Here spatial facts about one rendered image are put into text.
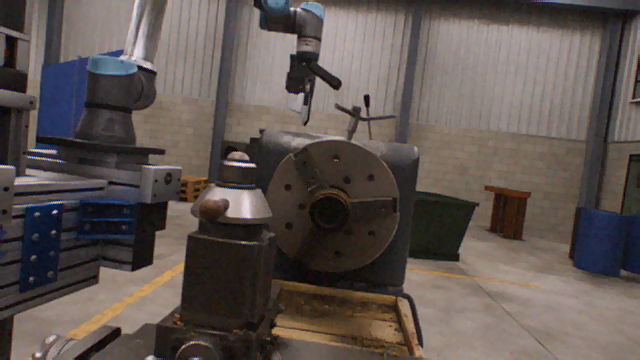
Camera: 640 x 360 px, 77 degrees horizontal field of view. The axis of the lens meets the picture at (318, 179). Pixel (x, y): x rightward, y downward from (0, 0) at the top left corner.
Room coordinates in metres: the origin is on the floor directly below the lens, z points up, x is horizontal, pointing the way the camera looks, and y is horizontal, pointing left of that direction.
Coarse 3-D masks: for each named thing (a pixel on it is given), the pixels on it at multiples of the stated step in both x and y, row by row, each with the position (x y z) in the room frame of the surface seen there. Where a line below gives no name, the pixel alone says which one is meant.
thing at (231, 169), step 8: (232, 152) 0.40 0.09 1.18; (240, 152) 0.40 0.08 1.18; (232, 160) 0.39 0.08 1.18; (240, 160) 0.39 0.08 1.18; (248, 160) 0.40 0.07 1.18; (224, 168) 0.38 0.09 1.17; (232, 168) 0.38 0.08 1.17; (240, 168) 0.38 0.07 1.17; (248, 168) 0.39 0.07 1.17; (256, 168) 0.40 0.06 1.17; (224, 176) 0.38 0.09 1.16; (232, 176) 0.38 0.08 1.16; (240, 176) 0.38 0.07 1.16; (248, 176) 0.39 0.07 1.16; (216, 184) 0.39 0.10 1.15; (224, 184) 0.38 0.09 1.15; (232, 184) 0.38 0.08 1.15; (240, 184) 0.38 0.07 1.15; (248, 184) 0.39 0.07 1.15
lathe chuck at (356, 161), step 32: (288, 160) 0.95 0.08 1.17; (320, 160) 0.94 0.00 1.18; (352, 160) 0.94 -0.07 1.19; (288, 192) 0.95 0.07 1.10; (352, 192) 0.94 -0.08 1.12; (384, 192) 0.93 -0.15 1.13; (288, 224) 0.95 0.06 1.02; (352, 224) 0.94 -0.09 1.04; (384, 224) 0.93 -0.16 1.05; (320, 256) 0.94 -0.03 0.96; (352, 256) 0.93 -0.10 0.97
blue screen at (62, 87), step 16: (64, 64) 6.97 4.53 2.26; (80, 64) 6.43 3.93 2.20; (48, 80) 7.54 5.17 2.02; (64, 80) 6.92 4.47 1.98; (80, 80) 6.39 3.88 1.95; (48, 96) 7.49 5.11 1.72; (64, 96) 6.87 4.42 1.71; (80, 96) 6.35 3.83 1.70; (48, 112) 7.43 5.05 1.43; (64, 112) 6.82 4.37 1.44; (80, 112) 6.30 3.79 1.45; (48, 128) 7.38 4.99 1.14; (64, 128) 6.77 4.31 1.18; (48, 144) 7.32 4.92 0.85
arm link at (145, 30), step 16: (144, 0) 1.20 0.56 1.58; (160, 0) 1.21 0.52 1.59; (144, 16) 1.20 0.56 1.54; (160, 16) 1.23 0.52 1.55; (144, 32) 1.20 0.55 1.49; (160, 32) 1.24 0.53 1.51; (128, 48) 1.20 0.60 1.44; (144, 48) 1.20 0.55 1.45; (144, 64) 1.20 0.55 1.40; (144, 80) 1.20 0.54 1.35; (144, 96) 1.20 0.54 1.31
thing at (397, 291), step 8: (280, 272) 1.10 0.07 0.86; (288, 272) 1.11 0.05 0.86; (312, 280) 1.09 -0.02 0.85; (320, 280) 1.09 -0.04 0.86; (328, 280) 1.09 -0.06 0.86; (336, 280) 1.09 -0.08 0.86; (344, 280) 1.09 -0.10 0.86; (344, 288) 1.09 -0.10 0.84; (360, 288) 1.08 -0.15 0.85; (392, 288) 1.08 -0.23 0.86; (400, 288) 1.08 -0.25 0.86
